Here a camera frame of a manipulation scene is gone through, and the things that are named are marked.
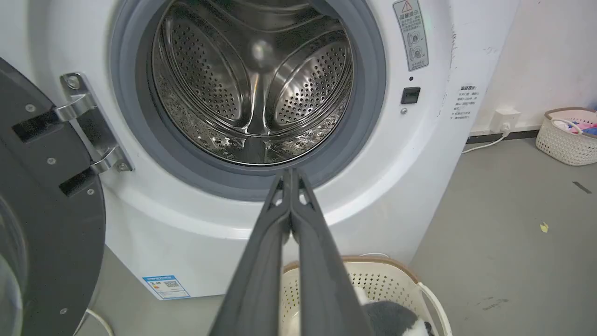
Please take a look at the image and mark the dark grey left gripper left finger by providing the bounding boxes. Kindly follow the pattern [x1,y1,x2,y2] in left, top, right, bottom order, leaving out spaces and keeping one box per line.
[208,168,292,336]

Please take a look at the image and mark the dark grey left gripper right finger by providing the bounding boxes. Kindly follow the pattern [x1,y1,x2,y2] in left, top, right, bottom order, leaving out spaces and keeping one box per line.
[291,168,374,336]

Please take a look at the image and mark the white front-load washing machine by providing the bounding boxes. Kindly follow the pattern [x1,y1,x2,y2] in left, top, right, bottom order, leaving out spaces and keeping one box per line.
[0,0,521,300]

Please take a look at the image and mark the dark washing machine door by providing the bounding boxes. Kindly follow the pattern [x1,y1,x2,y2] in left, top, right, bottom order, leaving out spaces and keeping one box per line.
[0,57,107,336]

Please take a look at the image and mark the white perforated laundry basket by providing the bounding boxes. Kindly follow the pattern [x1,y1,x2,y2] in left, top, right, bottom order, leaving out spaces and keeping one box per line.
[281,255,453,336]

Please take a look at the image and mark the grey and white plush toy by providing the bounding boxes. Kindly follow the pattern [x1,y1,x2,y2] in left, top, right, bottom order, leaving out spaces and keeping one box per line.
[354,286,435,336]

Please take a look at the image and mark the blue energy label sticker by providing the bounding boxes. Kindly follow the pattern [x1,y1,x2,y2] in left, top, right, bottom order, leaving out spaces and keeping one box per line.
[142,275,191,300]

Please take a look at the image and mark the grey rubber door gasket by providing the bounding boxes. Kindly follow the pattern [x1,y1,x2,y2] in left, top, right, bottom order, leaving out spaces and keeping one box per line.
[109,0,388,202]

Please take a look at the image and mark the stainless steel washer drum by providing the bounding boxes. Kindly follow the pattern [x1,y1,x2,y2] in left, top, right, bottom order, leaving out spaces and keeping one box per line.
[151,0,354,166]

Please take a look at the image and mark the white text label sticker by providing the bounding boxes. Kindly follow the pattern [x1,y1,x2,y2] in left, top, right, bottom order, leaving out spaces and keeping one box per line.
[451,84,478,121]

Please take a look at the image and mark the chrome door hinge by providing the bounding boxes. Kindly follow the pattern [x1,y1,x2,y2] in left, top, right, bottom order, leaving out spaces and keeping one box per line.
[54,72,134,173]

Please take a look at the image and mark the grey warning sticker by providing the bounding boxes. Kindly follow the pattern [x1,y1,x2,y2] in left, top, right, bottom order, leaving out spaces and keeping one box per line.
[393,0,430,72]

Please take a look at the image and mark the white perforated basket with clothes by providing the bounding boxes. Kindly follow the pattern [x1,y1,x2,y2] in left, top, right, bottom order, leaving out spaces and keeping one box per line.
[535,107,597,166]

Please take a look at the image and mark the colourful clothes in basket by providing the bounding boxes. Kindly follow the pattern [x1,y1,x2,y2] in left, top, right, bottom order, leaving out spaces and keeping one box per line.
[552,119,597,137]

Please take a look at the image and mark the white hose under door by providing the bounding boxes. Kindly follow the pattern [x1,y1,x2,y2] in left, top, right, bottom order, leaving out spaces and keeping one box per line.
[75,308,115,336]

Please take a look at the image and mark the white power cable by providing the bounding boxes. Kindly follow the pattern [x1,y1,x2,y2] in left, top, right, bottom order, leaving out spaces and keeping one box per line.
[462,133,508,154]

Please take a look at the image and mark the white wall power plug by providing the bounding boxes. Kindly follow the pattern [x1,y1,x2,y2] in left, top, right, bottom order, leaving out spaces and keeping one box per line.
[491,108,521,136]

